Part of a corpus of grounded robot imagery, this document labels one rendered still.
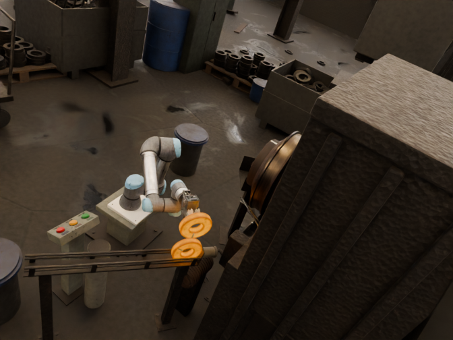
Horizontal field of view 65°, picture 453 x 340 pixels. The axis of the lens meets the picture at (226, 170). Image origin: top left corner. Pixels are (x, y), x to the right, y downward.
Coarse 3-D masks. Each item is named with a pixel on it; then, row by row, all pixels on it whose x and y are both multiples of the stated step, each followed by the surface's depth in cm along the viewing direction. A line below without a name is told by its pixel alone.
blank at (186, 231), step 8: (192, 216) 162; (200, 216) 163; (208, 216) 167; (184, 224) 162; (192, 224) 164; (200, 224) 171; (208, 224) 168; (184, 232) 166; (192, 232) 169; (200, 232) 170
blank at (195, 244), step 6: (186, 240) 176; (192, 240) 176; (198, 240) 180; (174, 246) 176; (180, 246) 174; (186, 246) 176; (192, 246) 177; (198, 246) 179; (174, 252) 175; (180, 252) 177; (186, 252) 183; (192, 252) 182; (198, 252) 183
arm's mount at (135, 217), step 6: (108, 204) 241; (114, 204) 242; (114, 210) 240; (120, 210) 240; (126, 210) 242; (138, 210) 245; (126, 216) 238; (132, 216) 240; (138, 216) 241; (144, 216) 243; (132, 222) 236; (138, 222) 237
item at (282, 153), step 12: (300, 132) 182; (288, 144) 167; (276, 156) 164; (288, 156) 163; (264, 168) 164; (276, 168) 163; (264, 180) 165; (252, 192) 169; (264, 192) 166; (252, 204) 179
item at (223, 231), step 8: (248, 160) 264; (240, 168) 269; (248, 168) 269; (240, 176) 261; (248, 184) 245; (248, 192) 260; (248, 200) 265; (240, 208) 270; (240, 216) 274; (232, 224) 284; (240, 224) 280; (224, 232) 295; (232, 232) 286; (224, 240) 288
